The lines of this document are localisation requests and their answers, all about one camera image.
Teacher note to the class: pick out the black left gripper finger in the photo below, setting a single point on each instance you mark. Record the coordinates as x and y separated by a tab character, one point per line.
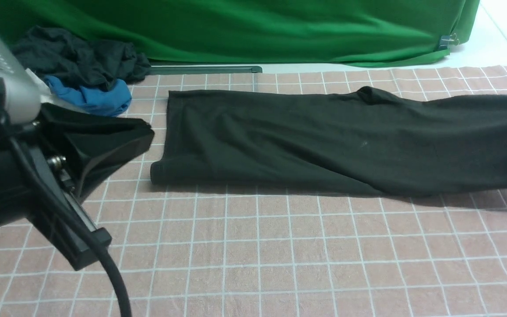
92	147
60	217

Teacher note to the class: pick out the dark gray long-sleeve shirt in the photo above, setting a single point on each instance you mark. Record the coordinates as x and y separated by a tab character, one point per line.
364	143

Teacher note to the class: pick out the crumpled blue garment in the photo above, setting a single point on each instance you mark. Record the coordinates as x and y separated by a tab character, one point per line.
93	100

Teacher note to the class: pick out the crumpled white garment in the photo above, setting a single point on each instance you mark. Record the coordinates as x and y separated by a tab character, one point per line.
39	83

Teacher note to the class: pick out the crumpled black garment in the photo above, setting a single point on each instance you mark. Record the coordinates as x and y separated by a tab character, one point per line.
80	63

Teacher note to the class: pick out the green backdrop cloth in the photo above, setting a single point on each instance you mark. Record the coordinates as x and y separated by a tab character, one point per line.
361	33

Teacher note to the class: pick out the metal binder clip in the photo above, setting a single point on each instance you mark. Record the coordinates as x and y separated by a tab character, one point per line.
448	41

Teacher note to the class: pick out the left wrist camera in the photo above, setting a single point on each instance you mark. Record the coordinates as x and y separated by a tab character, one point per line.
21	95

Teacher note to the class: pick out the dark metal rail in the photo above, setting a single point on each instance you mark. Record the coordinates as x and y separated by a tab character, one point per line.
176	70

